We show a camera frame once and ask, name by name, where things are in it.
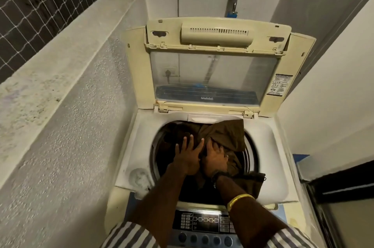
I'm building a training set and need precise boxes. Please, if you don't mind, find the person's left hand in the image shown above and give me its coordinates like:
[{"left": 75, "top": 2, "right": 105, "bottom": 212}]
[{"left": 174, "top": 135, "right": 205, "bottom": 176}]

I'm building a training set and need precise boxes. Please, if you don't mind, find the person's right hand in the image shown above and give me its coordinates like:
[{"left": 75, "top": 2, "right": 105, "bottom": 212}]
[{"left": 201, "top": 138, "right": 230, "bottom": 178}]

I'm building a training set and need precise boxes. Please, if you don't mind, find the brown garment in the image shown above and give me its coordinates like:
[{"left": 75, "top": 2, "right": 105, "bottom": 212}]
[{"left": 162, "top": 119, "right": 266, "bottom": 199}]

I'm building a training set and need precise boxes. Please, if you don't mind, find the cream blue washing machine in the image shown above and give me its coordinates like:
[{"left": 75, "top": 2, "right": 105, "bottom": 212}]
[{"left": 104, "top": 17, "right": 325, "bottom": 248}]

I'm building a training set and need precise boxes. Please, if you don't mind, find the glass-windowed washing machine lid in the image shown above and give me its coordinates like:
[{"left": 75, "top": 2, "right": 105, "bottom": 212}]
[{"left": 124, "top": 17, "right": 317, "bottom": 119}]

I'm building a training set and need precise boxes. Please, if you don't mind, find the person's left forearm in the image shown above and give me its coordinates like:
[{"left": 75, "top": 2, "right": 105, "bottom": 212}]
[{"left": 131, "top": 166, "right": 187, "bottom": 239}]

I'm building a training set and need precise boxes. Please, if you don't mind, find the person's right forearm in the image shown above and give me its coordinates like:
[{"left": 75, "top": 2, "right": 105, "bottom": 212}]
[{"left": 216, "top": 175, "right": 288, "bottom": 241}]

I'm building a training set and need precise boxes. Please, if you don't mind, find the black thread wristband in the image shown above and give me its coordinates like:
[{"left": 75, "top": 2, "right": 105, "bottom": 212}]
[{"left": 211, "top": 170, "right": 231, "bottom": 188}]

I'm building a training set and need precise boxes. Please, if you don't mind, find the gold bangle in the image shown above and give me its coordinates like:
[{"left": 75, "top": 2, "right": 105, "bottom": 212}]
[{"left": 226, "top": 193, "right": 255, "bottom": 212}]

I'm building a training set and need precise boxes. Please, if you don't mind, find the black framed glass door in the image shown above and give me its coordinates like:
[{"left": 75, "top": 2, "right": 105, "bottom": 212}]
[{"left": 301, "top": 160, "right": 374, "bottom": 248}]

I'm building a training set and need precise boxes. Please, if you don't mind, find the white window safety net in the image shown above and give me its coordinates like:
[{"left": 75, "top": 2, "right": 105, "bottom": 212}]
[{"left": 0, "top": 0, "right": 113, "bottom": 83}]

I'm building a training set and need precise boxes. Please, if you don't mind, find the white wall socket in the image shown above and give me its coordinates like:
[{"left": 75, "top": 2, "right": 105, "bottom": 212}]
[{"left": 162, "top": 67, "right": 179, "bottom": 79}]

